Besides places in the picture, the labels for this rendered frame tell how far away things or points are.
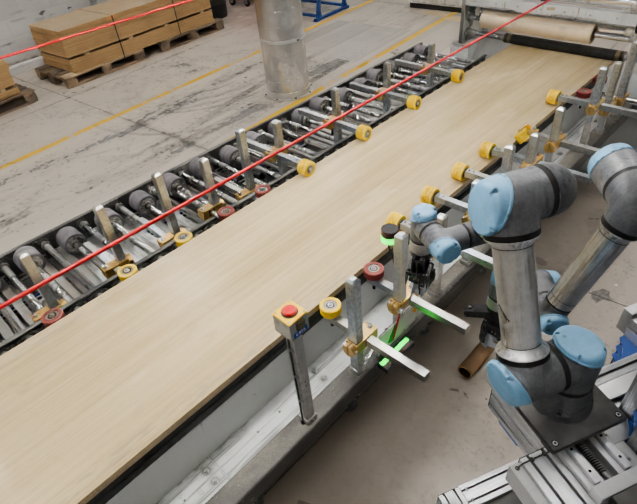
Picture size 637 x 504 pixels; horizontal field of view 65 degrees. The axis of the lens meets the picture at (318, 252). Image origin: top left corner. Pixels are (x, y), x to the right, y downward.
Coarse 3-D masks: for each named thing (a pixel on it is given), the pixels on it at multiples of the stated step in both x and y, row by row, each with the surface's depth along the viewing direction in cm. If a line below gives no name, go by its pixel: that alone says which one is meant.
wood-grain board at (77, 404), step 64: (512, 64) 339; (576, 64) 329; (384, 128) 283; (448, 128) 276; (512, 128) 270; (320, 192) 238; (384, 192) 233; (448, 192) 229; (192, 256) 209; (256, 256) 205; (320, 256) 202; (64, 320) 186; (128, 320) 183; (192, 320) 180; (256, 320) 178; (0, 384) 165; (64, 384) 163; (128, 384) 161; (192, 384) 159; (0, 448) 147; (64, 448) 145; (128, 448) 144
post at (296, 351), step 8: (288, 344) 141; (296, 344) 141; (288, 352) 146; (296, 352) 143; (304, 352) 146; (296, 360) 145; (304, 360) 148; (296, 368) 148; (304, 368) 150; (296, 376) 151; (304, 376) 152; (296, 384) 153; (304, 384) 154; (296, 392) 159; (304, 392) 156; (304, 400) 158; (312, 400) 162; (304, 408) 161; (312, 408) 164; (304, 416) 165; (312, 416) 166
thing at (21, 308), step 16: (400, 80) 374; (272, 144) 317; (256, 160) 302; (192, 192) 278; (160, 208) 268; (144, 240) 247; (64, 256) 243; (48, 272) 234; (80, 272) 232; (0, 288) 228; (64, 288) 224; (16, 304) 219; (0, 320) 212; (32, 320) 210
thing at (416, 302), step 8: (368, 280) 197; (384, 280) 194; (384, 288) 192; (392, 288) 190; (416, 296) 186; (416, 304) 183; (424, 304) 182; (424, 312) 183; (432, 312) 179; (440, 312) 178; (440, 320) 178; (448, 320) 175; (456, 320) 175; (456, 328) 175; (464, 328) 172
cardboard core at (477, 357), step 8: (480, 344) 263; (472, 352) 260; (480, 352) 259; (488, 352) 261; (464, 360) 258; (472, 360) 255; (480, 360) 257; (464, 368) 260; (472, 368) 253; (464, 376) 257
